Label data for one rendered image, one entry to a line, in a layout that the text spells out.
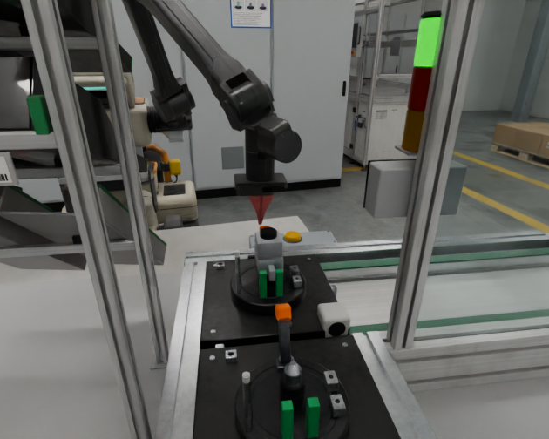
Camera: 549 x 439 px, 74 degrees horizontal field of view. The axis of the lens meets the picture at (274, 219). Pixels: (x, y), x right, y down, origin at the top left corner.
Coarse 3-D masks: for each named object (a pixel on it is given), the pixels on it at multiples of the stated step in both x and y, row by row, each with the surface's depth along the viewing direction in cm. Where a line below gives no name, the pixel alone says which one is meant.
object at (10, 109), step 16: (0, 64) 35; (16, 64) 35; (32, 64) 34; (0, 80) 35; (16, 80) 35; (32, 80) 34; (0, 96) 35; (16, 96) 34; (80, 96) 42; (0, 112) 35; (16, 112) 34; (96, 112) 46; (0, 128) 35; (16, 128) 34; (32, 128) 34; (96, 128) 46; (112, 128) 50; (96, 144) 46; (112, 144) 50; (32, 160) 51; (48, 160) 51; (96, 160) 50; (112, 160) 50; (144, 160) 61
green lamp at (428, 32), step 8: (424, 24) 40; (432, 24) 40; (424, 32) 41; (432, 32) 40; (424, 40) 41; (432, 40) 40; (416, 48) 43; (424, 48) 41; (432, 48) 40; (416, 56) 43; (424, 56) 41; (432, 56) 41; (416, 64) 43; (424, 64) 42; (432, 64) 41
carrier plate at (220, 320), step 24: (216, 264) 76; (288, 264) 76; (312, 264) 76; (216, 288) 68; (312, 288) 68; (216, 312) 62; (240, 312) 62; (312, 312) 62; (216, 336) 57; (240, 336) 57; (264, 336) 57; (312, 336) 58
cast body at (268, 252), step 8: (256, 232) 64; (264, 232) 62; (272, 232) 62; (256, 240) 62; (264, 240) 61; (272, 240) 61; (280, 240) 61; (256, 248) 63; (264, 248) 61; (272, 248) 61; (280, 248) 61; (256, 256) 64; (264, 256) 62; (272, 256) 62; (280, 256) 62; (256, 264) 65; (264, 264) 62; (272, 264) 62; (280, 264) 62; (272, 272) 60; (272, 280) 61
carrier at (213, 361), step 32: (224, 352) 54; (256, 352) 54; (320, 352) 54; (352, 352) 54; (224, 384) 48; (256, 384) 46; (288, 384) 42; (320, 384) 46; (352, 384) 48; (224, 416) 44; (256, 416) 42; (288, 416) 38; (320, 416) 42; (352, 416) 44; (384, 416) 44
